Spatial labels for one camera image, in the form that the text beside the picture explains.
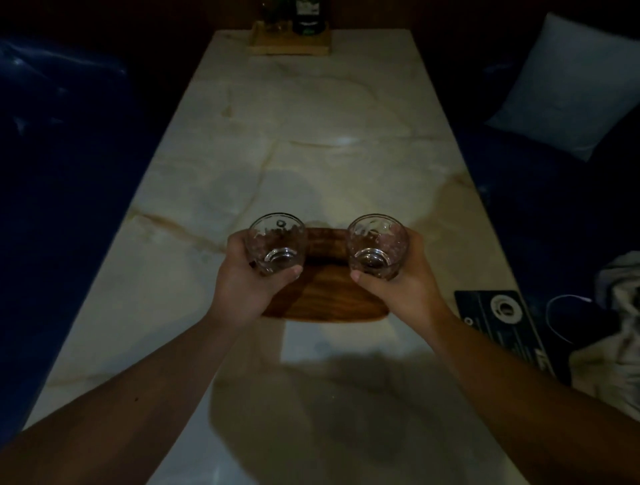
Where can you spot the brown wooden tray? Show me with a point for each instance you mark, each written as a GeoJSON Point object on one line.
{"type": "Point", "coordinates": [325, 290]}

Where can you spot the black printed card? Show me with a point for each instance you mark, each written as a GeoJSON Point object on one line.
{"type": "Point", "coordinates": [510, 325]}

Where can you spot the dark glass bottle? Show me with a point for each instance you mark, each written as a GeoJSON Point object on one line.
{"type": "Point", "coordinates": [309, 17]}

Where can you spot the person's left forearm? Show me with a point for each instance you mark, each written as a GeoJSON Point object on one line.
{"type": "Point", "coordinates": [115, 399]}

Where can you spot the light wooden condiment holder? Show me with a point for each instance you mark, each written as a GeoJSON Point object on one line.
{"type": "Point", "coordinates": [290, 42]}

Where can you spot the person's right thumb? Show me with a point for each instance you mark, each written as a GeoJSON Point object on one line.
{"type": "Point", "coordinates": [370, 281]}

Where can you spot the blue bench seat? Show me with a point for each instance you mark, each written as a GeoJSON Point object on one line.
{"type": "Point", "coordinates": [65, 225]}
{"type": "Point", "coordinates": [545, 210]}

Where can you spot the person's right forearm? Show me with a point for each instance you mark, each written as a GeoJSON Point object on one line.
{"type": "Point", "coordinates": [540, 404]}

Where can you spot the white crumpled cloth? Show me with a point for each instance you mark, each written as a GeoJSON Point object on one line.
{"type": "Point", "coordinates": [612, 339]}

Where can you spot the small clear glass jar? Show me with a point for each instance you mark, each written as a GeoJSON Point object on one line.
{"type": "Point", "coordinates": [270, 15]}

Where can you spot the person's left thumb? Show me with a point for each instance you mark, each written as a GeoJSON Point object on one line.
{"type": "Point", "coordinates": [285, 277]}

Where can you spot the white cushion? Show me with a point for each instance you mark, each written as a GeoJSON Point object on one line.
{"type": "Point", "coordinates": [570, 85]}

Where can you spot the person's right hand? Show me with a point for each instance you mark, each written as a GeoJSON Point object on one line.
{"type": "Point", "coordinates": [410, 295]}

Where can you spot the person's left hand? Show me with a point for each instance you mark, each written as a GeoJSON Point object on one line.
{"type": "Point", "coordinates": [239, 290]}

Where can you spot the clear drinking glass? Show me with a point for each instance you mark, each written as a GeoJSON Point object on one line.
{"type": "Point", "coordinates": [276, 244]}
{"type": "Point", "coordinates": [377, 245]}

